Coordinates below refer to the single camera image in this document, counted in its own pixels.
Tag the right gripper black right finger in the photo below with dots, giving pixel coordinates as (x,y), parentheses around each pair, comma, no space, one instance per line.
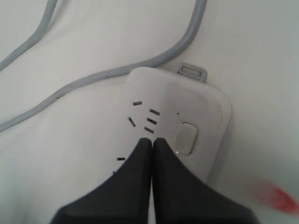
(182,198)

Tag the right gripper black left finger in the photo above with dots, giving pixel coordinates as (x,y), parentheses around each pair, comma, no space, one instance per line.
(122,199)

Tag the white power strip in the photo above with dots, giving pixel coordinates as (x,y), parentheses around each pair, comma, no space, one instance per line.
(191,115)

